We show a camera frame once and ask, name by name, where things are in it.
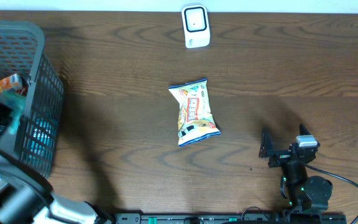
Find yellow snack bag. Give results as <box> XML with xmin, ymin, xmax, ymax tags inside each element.
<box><xmin>168</xmin><ymin>78</ymin><xmax>221</xmax><ymax>147</ymax></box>

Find small orange snack pack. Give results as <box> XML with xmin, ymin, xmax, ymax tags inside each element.
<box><xmin>0</xmin><ymin>73</ymin><xmax>23</xmax><ymax>94</ymax></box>

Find red-brown chocolate bar wrapper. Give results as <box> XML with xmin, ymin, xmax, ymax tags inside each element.
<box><xmin>16</xmin><ymin>86</ymin><xmax>28</xmax><ymax>96</ymax></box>

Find light teal wet wipes pack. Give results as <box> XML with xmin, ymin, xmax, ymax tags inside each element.
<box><xmin>0</xmin><ymin>91</ymin><xmax>26</xmax><ymax>134</ymax></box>

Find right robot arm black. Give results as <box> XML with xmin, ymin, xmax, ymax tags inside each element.
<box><xmin>259</xmin><ymin>124</ymin><xmax>333</xmax><ymax>213</ymax></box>

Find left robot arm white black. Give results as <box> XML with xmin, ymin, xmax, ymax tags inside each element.
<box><xmin>0</xmin><ymin>103</ymin><xmax>116</xmax><ymax>224</ymax></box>

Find white barcode scanner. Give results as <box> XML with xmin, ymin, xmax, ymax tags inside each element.
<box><xmin>181</xmin><ymin>4</ymin><xmax>211</xmax><ymax>49</ymax></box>

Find grey plastic mesh basket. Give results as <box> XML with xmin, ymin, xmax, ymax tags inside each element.
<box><xmin>0</xmin><ymin>21</ymin><xmax>64</xmax><ymax>178</ymax></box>

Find black cable right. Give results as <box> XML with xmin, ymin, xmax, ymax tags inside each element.
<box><xmin>303</xmin><ymin>163</ymin><xmax>358</xmax><ymax>224</ymax></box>

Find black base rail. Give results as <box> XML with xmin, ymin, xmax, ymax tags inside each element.
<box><xmin>113</xmin><ymin>212</ymin><xmax>347</xmax><ymax>224</ymax></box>

